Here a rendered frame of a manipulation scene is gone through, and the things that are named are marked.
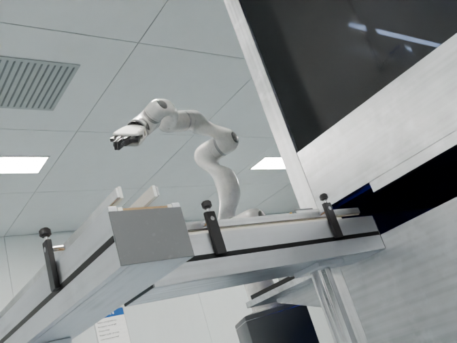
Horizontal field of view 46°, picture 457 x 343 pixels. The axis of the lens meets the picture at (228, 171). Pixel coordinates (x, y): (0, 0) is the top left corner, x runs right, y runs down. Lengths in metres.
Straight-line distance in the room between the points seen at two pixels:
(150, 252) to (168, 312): 6.59
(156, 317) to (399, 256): 6.03
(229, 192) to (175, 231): 1.49
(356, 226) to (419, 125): 0.29
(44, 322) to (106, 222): 0.33
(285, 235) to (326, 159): 0.41
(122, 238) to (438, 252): 0.82
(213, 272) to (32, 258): 5.92
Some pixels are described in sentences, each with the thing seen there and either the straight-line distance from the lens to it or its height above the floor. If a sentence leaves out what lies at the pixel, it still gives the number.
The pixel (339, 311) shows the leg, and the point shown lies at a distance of 1.31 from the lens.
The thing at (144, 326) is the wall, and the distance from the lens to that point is 7.19.
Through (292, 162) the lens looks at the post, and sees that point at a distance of 1.66.
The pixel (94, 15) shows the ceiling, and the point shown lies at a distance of 3.64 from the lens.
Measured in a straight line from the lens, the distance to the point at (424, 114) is 1.39.
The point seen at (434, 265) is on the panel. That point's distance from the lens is 1.39.
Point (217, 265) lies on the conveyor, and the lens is 1.08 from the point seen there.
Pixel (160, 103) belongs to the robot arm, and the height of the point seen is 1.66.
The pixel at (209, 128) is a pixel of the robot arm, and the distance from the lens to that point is 2.39.
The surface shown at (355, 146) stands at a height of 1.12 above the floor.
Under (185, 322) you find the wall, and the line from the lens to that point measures 7.48.
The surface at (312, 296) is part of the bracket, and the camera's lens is 1.79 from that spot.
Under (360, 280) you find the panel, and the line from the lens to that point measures 1.52.
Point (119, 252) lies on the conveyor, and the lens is 0.79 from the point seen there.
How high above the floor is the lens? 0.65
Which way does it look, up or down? 20 degrees up
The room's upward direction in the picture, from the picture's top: 18 degrees counter-clockwise
